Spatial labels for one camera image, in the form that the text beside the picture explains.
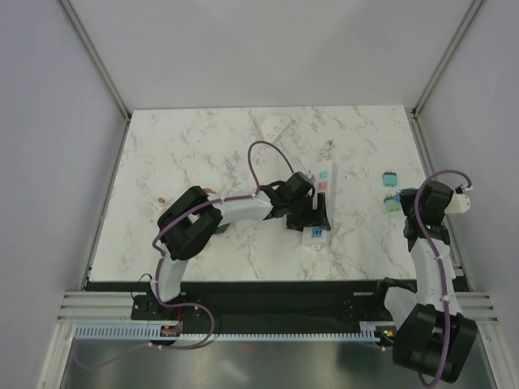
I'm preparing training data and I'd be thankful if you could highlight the teal small adapter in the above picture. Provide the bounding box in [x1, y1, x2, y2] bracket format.
[382, 171, 398, 187]

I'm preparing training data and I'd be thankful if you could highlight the aluminium frame post left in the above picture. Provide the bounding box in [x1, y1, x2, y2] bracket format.
[56, 0, 133, 121]

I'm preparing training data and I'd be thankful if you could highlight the white toothed cable duct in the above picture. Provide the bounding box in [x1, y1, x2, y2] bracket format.
[74, 322, 395, 342]

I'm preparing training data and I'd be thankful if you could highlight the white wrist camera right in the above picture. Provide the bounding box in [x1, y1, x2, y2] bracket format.
[444, 186, 472, 215]

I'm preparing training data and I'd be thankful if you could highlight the white long power strip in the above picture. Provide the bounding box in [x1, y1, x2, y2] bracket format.
[302, 139, 337, 250]

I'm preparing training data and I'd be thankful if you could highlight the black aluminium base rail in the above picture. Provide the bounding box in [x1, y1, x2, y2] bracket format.
[131, 277, 417, 331]

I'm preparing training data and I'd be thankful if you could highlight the aluminium frame post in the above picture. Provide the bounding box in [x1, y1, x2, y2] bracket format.
[410, 0, 487, 120]
[56, 0, 133, 121]

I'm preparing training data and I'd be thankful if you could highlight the green cube plug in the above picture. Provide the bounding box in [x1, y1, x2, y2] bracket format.
[215, 224, 229, 234]

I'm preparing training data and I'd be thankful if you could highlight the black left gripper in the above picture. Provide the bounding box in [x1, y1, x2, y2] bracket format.
[285, 195, 328, 235]

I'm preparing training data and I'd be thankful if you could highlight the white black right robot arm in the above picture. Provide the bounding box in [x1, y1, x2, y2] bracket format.
[371, 180, 478, 388]

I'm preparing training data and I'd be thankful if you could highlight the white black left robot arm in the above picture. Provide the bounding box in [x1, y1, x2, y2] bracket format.
[149, 172, 332, 318]

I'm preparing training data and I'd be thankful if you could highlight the white cube plug tiger print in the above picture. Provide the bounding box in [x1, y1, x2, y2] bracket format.
[148, 197, 170, 220]

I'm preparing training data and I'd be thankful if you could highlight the aluminium frame post right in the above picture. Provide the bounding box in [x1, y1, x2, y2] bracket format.
[410, 0, 487, 120]

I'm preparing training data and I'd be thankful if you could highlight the green small adapter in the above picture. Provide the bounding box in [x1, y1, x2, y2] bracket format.
[384, 194, 401, 212]

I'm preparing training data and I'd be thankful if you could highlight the white triangular power strip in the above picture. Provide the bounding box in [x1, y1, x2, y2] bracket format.
[255, 114, 292, 143]

